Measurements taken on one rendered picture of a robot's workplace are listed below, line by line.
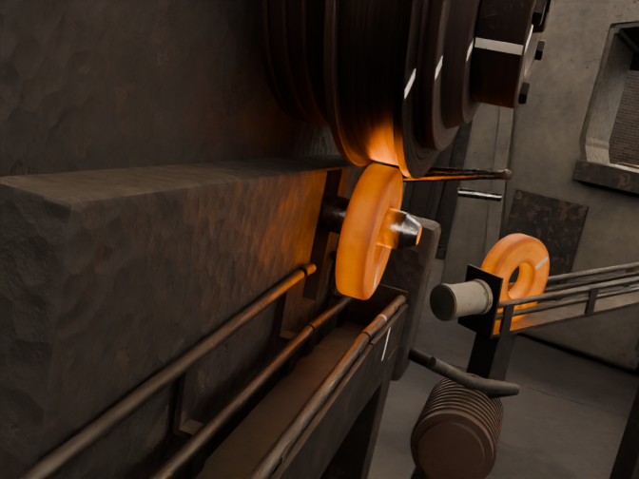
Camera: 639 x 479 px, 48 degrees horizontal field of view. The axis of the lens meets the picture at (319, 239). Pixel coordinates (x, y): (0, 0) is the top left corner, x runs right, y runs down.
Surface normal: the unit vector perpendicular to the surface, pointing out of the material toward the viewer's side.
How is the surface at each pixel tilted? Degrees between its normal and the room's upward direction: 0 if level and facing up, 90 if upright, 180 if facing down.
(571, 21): 90
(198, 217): 90
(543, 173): 90
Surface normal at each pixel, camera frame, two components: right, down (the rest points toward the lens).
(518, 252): 0.58, 0.28
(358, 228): -0.25, -0.05
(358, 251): -0.32, 0.23
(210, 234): 0.93, 0.25
